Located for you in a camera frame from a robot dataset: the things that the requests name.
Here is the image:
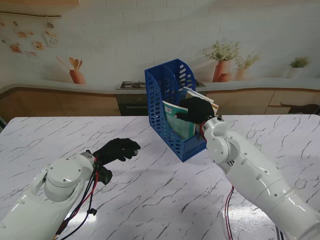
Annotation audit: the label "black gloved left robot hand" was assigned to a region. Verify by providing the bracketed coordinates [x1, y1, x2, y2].
[92, 137, 142, 166]

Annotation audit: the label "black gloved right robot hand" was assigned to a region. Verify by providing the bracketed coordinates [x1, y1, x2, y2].
[174, 96, 217, 125]

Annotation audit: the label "beige and white cover book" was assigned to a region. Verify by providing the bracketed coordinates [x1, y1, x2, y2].
[185, 90, 220, 115]

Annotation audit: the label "light blue book with woman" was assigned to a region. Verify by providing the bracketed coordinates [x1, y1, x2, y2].
[182, 86, 215, 103]

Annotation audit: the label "teal cover book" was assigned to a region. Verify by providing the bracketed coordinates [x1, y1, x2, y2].
[162, 100, 197, 140]

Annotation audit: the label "blue perforated plastic file holder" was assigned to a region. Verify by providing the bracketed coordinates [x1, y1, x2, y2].
[144, 58, 212, 163]

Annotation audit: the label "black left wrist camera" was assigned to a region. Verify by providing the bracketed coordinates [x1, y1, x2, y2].
[97, 167, 113, 186]

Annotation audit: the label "red black left arm cables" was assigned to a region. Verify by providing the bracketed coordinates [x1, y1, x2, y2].
[52, 154, 101, 238]

